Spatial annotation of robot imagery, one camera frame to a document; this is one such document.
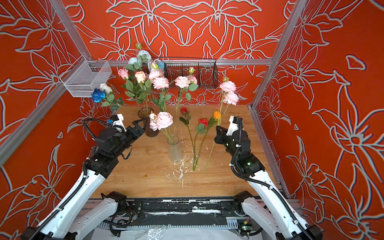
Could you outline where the small red rose stem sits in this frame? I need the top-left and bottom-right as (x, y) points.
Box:
(180, 107), (197, 171)

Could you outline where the peach rose stem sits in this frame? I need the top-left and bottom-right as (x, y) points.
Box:
(135, 71), (148, 113)

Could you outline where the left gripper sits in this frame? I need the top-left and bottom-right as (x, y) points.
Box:
(114, 117), (148, 159)

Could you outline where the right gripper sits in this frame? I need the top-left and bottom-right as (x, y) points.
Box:
(215, 124), (241, 162)

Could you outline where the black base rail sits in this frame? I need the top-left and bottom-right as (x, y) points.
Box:
(115, 197), (252, 229)

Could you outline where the pink carnation spray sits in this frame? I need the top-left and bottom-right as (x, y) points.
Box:
(149, 61), (170, 112)
(172, 66), (199, 139)

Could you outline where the white rose stem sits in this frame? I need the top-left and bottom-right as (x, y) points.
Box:
(100, 84), (129, 111)

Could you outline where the clear acrylic wall bin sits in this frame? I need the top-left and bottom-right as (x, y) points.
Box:
(60, 56), (112, 98)

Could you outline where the large pink peony stem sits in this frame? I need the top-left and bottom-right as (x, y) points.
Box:
(149, 112), (175, 144)

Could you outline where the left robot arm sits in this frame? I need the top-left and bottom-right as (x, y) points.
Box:
(21, 114), (148, 240)

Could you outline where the blue rose stem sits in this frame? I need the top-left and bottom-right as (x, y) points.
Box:
(91, 88), (133, 113)

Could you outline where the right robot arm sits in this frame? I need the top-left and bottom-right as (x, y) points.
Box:
(215, 126), (323, 240)

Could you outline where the clear glass vase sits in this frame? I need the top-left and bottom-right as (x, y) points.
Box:
(167, 136), (183, 163)

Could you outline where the dark ribbed glass vase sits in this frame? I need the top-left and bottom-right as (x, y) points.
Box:
(138, 107), (159, 138)

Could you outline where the small circuit board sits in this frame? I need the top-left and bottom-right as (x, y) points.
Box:
(239, 221), (254, 236)

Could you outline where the black wire wall basket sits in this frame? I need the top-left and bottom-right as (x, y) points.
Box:
(155, 57), (219, 89)

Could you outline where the orange yellow rose stem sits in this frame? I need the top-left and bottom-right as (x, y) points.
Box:
(204, 111), (223, 173)

